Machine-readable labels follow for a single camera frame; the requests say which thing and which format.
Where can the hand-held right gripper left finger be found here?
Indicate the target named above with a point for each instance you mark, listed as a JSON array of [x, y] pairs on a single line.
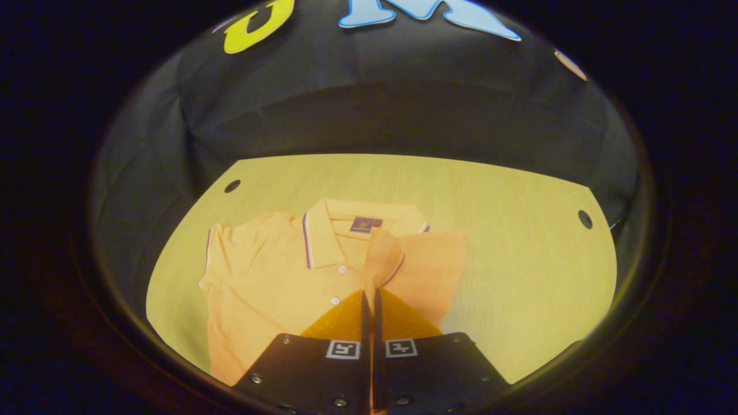
[[323, 374]]

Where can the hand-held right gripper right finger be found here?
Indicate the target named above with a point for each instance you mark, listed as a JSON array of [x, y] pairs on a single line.
[[426, 374]]

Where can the orange T-shirt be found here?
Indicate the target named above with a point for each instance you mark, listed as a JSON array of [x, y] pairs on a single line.
[[271, 276]]

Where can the black backdrop cloth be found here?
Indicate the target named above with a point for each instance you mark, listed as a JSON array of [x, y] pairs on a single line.
[[375, 98]]

